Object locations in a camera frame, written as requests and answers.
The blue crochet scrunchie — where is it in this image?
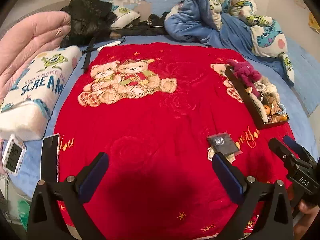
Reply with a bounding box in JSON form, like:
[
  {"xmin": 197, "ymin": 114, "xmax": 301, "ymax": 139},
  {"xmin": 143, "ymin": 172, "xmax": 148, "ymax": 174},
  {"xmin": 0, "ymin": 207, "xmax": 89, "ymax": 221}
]
[{"xmin": 277, "ymin": 102, "xmax": 287, "ymax": 116}]

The person right hand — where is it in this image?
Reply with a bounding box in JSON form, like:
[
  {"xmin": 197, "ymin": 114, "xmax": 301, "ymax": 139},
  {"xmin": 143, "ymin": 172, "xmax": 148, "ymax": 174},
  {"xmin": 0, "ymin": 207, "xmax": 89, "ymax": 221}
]
[{"xmin": 293, "ymin": 200, "xmax": 319, "ymax": 239}]

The black smartphone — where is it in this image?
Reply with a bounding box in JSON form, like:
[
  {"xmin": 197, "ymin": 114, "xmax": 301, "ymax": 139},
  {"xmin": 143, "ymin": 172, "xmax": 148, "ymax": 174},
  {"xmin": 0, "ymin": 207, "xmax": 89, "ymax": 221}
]
[{"xmin": 40, "ymin": 133, "xmax": 60, "ymax": 183}]

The white digital clock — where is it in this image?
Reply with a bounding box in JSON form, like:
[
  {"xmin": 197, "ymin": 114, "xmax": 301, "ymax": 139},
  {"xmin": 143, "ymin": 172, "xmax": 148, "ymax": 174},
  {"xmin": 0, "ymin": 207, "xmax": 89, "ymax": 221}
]
[{"xmin": 3, "ymin": 134, "xmax": 27, "ymax": 176}]

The cream crochet coaster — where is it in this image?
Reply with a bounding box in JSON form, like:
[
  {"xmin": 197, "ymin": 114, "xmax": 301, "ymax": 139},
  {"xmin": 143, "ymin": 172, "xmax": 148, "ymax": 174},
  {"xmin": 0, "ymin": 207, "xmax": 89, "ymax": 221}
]
[{"xmin": 207, "ymin": 146, "xmax": 235, "ymax": 164}]

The orange mandarin in tray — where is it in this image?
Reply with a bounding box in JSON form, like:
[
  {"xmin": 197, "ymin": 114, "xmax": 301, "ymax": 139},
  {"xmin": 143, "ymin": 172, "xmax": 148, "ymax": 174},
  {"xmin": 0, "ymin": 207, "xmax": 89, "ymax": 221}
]
[{"xmin": 264, "ymin": 105, "xmax": 271, "ymax": 115}]

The white fuzzy hair claw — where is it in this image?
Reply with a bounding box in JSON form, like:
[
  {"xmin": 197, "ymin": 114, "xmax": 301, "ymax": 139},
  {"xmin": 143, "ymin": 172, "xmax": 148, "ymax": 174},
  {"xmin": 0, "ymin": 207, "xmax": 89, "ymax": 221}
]
[{"xmin": 249, "ymin": 93, "xmax": 268, "ymax": 124}]

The white plush bunny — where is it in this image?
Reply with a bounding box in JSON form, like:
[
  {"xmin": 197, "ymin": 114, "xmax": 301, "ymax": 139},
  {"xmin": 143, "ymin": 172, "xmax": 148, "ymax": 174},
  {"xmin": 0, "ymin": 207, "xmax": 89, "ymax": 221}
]
[{"xmin": 263, "ymin": 83, "xmax": 280, "ymax": 102}]

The monster scream pillow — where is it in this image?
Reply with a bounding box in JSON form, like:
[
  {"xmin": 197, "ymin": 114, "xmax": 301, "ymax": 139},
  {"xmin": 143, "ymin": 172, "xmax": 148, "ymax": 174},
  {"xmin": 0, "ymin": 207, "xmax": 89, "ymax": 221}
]
[{"xmin": 1, "ymin": 46, "xmax": 82, "ymax": 141}]

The red teddy bear blanket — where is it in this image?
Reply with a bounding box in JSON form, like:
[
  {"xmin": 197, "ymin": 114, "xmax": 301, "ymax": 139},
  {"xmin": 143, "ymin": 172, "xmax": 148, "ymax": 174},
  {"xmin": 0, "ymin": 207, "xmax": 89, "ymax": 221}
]
[{"xmin": 54, "ymin": 43, "xmax": 292, "ymax": 239}]

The magenta plush bear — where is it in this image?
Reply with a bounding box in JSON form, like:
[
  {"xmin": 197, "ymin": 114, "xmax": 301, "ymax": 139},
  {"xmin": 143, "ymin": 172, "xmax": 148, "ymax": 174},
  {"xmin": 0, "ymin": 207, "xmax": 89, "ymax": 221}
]
[{"xmin": 227, "ymin": 59, "xmax": 261, "ymax": 97}]

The dark rectangular tray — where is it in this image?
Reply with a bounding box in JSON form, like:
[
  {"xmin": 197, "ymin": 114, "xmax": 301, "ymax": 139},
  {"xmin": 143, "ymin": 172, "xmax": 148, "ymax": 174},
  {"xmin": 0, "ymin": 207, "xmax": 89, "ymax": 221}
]
[{"xmin": 225, "ymin": 66, "xmax": 290, "ymax": 129}]

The pink quilted jacket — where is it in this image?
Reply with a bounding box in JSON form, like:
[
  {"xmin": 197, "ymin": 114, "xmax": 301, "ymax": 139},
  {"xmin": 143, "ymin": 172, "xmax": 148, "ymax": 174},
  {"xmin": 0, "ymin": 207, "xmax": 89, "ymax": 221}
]
[{"xmin": 0, "ymin": 11, "xmax": 71, "ymax": 101}]

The black puffer jacket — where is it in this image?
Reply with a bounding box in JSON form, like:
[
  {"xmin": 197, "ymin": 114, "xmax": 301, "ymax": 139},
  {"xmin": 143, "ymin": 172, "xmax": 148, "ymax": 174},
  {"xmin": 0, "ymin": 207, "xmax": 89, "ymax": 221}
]
[{"xmin": 60, "ymin": 0, "xmax": 117, "ymax": 48}]

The blue monster print comforter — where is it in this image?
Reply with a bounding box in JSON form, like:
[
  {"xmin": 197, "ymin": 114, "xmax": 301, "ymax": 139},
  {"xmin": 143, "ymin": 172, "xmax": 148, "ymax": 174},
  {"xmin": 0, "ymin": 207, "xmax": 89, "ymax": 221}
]
[{"xmin": 164, "ymin": 0, "xmax": 295, "ymax": 87}]

